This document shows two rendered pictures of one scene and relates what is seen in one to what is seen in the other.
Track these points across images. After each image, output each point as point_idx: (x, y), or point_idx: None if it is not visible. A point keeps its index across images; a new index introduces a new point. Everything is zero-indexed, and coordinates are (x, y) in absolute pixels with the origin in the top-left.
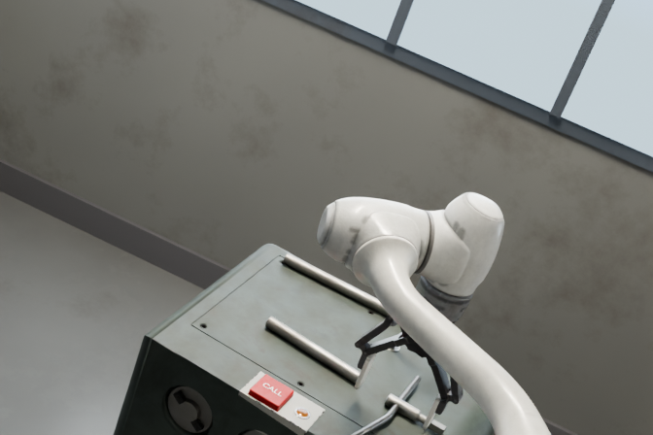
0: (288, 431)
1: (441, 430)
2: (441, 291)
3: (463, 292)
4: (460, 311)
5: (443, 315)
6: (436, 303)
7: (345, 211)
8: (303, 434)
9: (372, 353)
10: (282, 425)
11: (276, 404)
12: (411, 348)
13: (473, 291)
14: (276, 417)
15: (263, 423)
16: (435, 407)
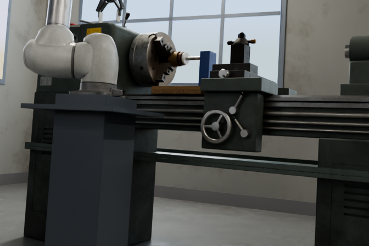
0: (76, 27)
1: (124, 26)
2: None
3: None
4: None
5: None
6: None
7: None
8: (79, 25)
9: (100, 10)
10: (74, 27)
11: (72, 23)
12: (107, 0)
13: None
14: (72, 26)
15: (70, 30)
16: (117, 12)
